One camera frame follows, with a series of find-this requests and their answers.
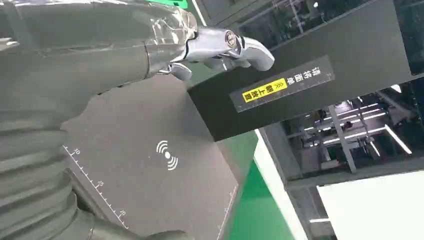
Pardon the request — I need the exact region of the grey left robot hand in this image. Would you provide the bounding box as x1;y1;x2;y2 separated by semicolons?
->
0;0;276;240

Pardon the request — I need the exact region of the black scanner stand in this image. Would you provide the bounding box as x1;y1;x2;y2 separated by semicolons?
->
61;0;424;240

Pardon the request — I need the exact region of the green belt conveyor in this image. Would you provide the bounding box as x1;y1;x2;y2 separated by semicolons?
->
145;0;310;240

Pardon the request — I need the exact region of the white panel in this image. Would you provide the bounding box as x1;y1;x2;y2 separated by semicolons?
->
316;169;424;240

